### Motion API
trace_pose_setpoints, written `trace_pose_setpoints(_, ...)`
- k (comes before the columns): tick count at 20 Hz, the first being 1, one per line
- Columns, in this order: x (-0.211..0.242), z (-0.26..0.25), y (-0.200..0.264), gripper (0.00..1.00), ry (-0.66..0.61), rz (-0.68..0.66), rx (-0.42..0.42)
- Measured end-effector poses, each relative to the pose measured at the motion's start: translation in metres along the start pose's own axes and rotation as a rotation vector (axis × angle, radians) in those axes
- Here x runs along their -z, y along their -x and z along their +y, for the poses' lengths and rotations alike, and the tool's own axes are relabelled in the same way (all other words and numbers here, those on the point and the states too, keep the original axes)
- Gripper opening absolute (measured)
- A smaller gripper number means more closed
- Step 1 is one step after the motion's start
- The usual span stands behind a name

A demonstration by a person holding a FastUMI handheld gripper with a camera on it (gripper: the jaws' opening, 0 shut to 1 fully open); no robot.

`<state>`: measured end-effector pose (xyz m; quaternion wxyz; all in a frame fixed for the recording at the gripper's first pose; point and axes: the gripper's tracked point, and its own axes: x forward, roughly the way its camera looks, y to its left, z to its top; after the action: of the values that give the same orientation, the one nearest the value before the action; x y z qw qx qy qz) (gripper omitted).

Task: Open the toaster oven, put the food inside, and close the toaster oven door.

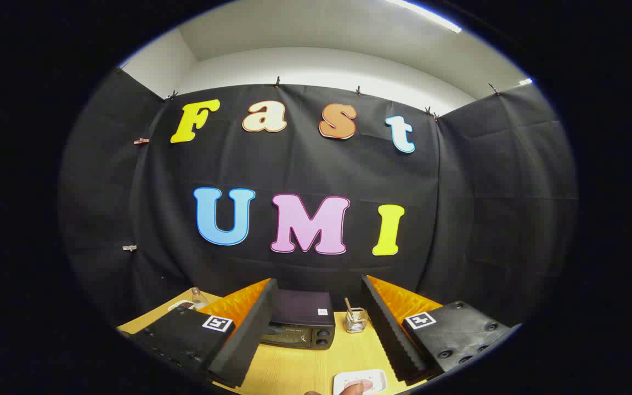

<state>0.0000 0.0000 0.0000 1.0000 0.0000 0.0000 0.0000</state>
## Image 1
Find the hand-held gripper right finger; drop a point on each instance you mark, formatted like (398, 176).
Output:
(393, 334)

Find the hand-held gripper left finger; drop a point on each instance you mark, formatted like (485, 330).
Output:
(250, 340)

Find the white square plate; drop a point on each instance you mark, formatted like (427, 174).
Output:
(368, 376)

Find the pink round meat slice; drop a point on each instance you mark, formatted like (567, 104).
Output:
(368, 385)

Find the black toaster oven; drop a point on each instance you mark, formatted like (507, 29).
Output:
(302, 307)

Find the wooden stick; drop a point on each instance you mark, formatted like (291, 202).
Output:
(348, 306)

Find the clear plastic water bottle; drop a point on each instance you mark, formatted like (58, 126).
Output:
(198, 300)

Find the small oval snack dish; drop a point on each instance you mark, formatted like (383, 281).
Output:
(181, 305)

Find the black backdrop cloth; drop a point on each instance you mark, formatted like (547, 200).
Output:
(305, 164)

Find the row of black cloth clips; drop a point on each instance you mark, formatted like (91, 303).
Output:
(277, 83)

